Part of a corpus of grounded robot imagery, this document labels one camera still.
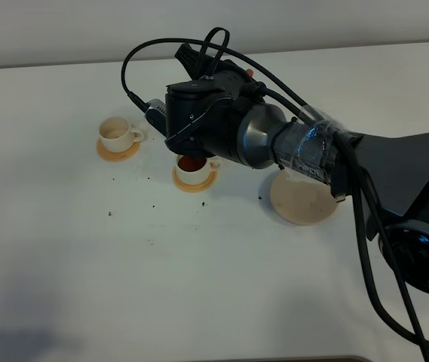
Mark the orange coaster middle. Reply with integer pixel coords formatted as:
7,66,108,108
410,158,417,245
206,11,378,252
172,168,218,193

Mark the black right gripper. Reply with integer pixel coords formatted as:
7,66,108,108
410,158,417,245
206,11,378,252
165,44,271,166

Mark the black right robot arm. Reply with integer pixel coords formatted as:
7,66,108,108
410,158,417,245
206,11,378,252
165,44,429,294

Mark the brown clay teapot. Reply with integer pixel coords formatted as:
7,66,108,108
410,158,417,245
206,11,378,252
166,66,253,163

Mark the orange coaster far left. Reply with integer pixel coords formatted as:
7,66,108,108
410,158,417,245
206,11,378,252
96,139,140,162

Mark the white teacup middle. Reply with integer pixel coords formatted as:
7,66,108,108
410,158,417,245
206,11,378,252
175,155,222,186

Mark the black right camera cable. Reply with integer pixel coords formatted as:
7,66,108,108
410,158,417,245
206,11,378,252
121,26,429,362

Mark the white teacup far left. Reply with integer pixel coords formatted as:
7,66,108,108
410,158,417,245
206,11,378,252
99,117,146,153

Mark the orange coaster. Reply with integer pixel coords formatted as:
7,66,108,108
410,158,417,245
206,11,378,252
172,168,218,193
96,139,140,162

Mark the beige teapot saucer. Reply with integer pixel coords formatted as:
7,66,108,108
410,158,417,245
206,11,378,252
269,170,338,225

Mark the white teacup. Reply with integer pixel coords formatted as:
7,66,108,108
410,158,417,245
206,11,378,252
175,155,222,186
99,117,146,153

